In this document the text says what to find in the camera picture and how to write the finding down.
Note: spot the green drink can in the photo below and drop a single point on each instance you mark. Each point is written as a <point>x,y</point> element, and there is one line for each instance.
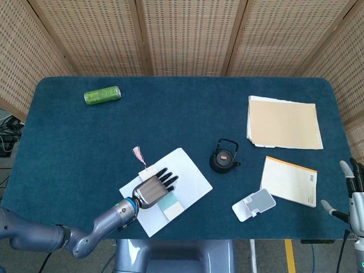
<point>102,95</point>

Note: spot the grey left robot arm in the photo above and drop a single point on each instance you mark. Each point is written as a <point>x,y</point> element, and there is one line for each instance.
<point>85,239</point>

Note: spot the woven wooden folding screen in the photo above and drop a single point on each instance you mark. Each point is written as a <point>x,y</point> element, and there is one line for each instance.
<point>187,34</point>

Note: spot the white phone stand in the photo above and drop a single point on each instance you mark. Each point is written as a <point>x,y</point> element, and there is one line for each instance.
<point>244,210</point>

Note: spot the white table leg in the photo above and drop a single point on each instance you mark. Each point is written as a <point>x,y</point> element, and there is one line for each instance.
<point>253,256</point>

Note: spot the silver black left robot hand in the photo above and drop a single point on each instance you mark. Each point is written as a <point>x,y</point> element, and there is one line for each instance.
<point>150,192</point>

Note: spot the open lined notebook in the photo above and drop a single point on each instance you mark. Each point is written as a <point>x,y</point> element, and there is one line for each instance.
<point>190,182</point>

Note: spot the cream and teal tasselled bookmark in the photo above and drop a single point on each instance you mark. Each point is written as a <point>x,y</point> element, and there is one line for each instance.
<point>172,209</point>

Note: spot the dark blue table cover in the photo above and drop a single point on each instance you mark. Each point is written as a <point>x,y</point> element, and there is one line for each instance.
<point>170,119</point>

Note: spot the cream notepad with orange edge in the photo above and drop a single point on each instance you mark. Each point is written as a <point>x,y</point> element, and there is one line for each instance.
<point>290,182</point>

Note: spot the beige loose-leaf paper stack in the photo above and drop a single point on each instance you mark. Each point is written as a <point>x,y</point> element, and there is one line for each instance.
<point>284,125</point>

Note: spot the grey-blue robot torso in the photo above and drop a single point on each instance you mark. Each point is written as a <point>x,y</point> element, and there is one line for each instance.
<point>170,256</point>

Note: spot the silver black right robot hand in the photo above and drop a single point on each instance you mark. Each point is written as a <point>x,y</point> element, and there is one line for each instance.
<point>358,204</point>

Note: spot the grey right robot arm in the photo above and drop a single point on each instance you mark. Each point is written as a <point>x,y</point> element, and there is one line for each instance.
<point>359,256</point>

